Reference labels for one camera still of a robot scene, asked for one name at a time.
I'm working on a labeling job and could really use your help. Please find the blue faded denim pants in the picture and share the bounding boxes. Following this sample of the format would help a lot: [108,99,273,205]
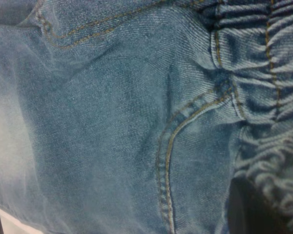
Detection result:
[0,0,293,234]

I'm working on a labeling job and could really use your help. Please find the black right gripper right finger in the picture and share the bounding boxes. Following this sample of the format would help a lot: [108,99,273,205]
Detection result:
[228,177,288,234]

